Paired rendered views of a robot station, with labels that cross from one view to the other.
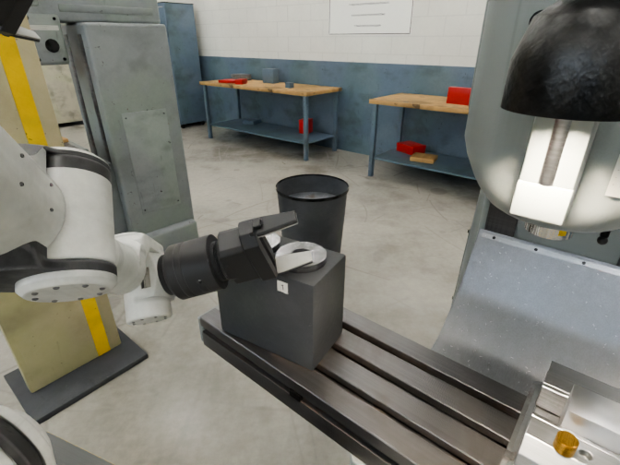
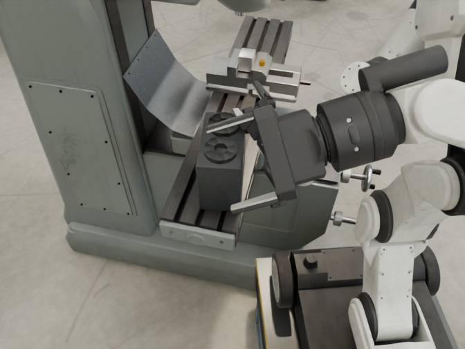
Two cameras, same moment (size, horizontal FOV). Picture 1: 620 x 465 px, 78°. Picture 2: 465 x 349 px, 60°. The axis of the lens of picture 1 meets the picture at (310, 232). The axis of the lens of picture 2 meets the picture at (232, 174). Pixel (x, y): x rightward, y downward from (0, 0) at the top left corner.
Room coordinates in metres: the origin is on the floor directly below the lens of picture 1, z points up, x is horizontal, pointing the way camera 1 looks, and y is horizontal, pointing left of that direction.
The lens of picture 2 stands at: (0.95, 0.79, 1.90)
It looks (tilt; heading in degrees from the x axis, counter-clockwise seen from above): 49 degrees down; 244
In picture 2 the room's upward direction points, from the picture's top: straight up
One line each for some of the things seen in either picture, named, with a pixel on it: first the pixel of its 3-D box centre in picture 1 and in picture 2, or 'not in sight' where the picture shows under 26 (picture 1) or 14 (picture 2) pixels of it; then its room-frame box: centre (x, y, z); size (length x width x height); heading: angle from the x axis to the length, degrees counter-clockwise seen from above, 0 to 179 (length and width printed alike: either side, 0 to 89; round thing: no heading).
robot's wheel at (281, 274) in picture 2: not in sight; (281, 279); (0.47, 0.25, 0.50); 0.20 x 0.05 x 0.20; 68
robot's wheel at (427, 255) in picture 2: not in sight; (420, 269); (-0.02, 0.45, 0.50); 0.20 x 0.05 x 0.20; 68
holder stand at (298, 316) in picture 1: (280, 292); (223, 160); (0.61, 0.06, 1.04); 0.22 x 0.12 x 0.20; 59
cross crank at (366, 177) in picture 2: not in sight; (358, 176); (0.00, 0.05, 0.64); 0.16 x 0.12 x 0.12; 140
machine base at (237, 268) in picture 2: not in sight; (192, 217); (0.58, -0.43, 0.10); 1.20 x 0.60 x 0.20; 140
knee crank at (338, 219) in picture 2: not in sight; (357, 221); (0.07, 0.18, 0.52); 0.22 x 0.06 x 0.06; 140
